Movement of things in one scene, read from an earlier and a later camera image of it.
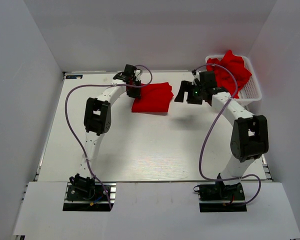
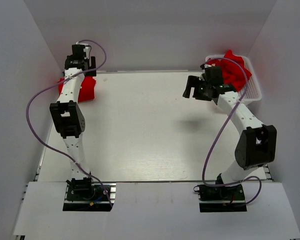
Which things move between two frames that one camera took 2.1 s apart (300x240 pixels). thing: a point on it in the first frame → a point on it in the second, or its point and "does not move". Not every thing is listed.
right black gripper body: [195, 90] → [201, 86]
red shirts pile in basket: [224, 79] does not move
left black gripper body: [134, 92] → [93, 63]
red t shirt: [154, 98] → [87, 91]
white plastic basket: [250, 91] does not move
